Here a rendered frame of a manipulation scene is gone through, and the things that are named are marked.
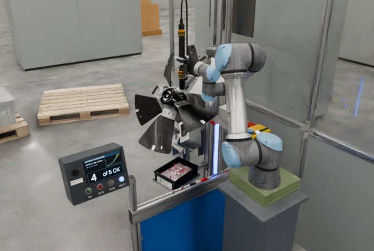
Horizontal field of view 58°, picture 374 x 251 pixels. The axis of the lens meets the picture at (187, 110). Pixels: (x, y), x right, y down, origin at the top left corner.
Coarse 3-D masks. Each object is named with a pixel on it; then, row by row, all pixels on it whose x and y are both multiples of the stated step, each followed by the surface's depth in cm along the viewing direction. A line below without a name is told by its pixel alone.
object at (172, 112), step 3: (165, 108) 217; (168, 108) 217; (162, 111) 216; (165, 111) 216; (168, 111) 216; (171, 111) 217; (174, 111) 217; (162, 114) 215; (165, 114) 216; (168, 114) 216; (171, 114) 216; (174, 114) 216; (168, 117) 215; (171, 117) 216; (174, 117) 216
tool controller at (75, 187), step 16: (112, 144) 154; (64, 160) 140; (80, 160) 140; (96, 160) 143; (112, 160) 147; (64, 176) 142; (80, 176) 140; (112, 176) 148; (128, 176) 152; (80, 192) 141; (96, 192) 145
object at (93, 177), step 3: (93, 171) 143; (96, 171) 144; (87, 174) 142; (90, 174) 142; (93, 174) 143; (96, 174) 144; (87, 177) 142; (90, 177) 142; (93, 177) 143; (96, 177) 144; (99, 177) 145; (90, 180) 143; (93, 180) 143; (96, 180) 144; (99, 180) 145; (90, 183) 143
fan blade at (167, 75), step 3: (171, 54) 233; (171, 57) 230; (168, 60) 237; (171, 60) 228; (168, 63) 236; (171, 63) 227; (165, 66) 243; (168, 66) 234; (171, 66) 226; (168, 69) 232; (165, 72) 242; (168, 72) 232; (165, 75) 243; (168, 75) 232; (168, 78) 235; (168, 81) 236
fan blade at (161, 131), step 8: (160, 120) 214; (168, 120) 214; (152, 128) 213; (160, 128) 212; (168, 128) 213; (144, 136) 213; (152, 136) 212; (160, 136) 211; (168, 136) 211; (144, 144) 212; (152, 144) 210; (160, 144) 210; (168, 144) 209; (160, 152) 208; (168, 152) 207
